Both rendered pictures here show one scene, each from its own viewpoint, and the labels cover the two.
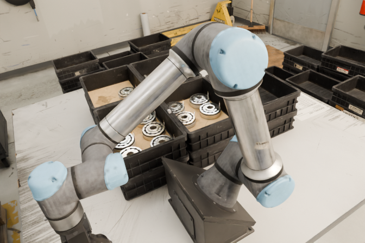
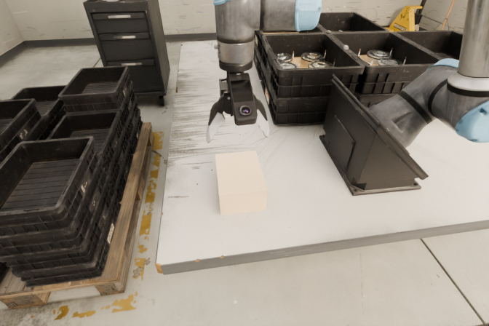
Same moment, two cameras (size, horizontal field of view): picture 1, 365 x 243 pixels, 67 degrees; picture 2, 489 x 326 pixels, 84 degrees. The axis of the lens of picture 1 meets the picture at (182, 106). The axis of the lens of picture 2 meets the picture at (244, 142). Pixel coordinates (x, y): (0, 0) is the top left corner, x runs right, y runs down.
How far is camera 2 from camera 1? 38 cm
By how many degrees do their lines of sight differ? 15
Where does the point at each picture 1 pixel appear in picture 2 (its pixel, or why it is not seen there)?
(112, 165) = not seen: outside the picture
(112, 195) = not seen: hidden behind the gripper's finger
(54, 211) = (231, 26)
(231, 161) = (426, 86)
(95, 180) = (285, 1)
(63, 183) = not seen: outside the picture
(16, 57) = (189, 22)
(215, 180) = (395, 106)
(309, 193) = not seen: outside the picture
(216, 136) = (396, 84)
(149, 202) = (297, 133)
